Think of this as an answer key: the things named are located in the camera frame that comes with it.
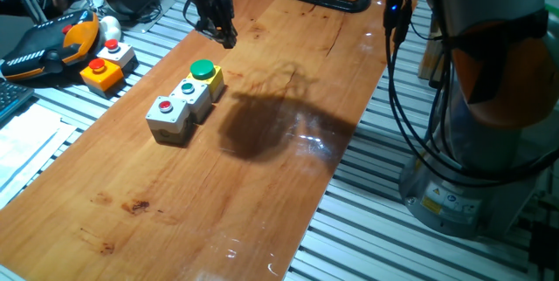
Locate grey box small green button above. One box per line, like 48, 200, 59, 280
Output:
169, 79, 214, 124

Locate black computer keyboard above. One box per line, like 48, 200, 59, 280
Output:
0, 79, 35, 123

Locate grey box small red button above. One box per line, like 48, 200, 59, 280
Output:
145, 95, 193, 146

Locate white box red mushroom button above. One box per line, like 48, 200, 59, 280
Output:
96, 38, 137, 75

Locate white paper sheets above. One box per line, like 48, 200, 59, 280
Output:
0, 104, 78, 210

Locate yellow box red mushroom button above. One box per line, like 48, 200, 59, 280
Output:
79, 58, 125, 99

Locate glossy wooden board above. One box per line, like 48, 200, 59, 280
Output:
0, 0, 418, 281

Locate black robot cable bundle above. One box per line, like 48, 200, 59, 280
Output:
383, 0, 559, 188

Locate black orange teach pendant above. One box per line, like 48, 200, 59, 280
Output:
0, 9, 101, 82

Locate yellow box large green button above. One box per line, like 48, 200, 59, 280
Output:
186, 58, 225, 102

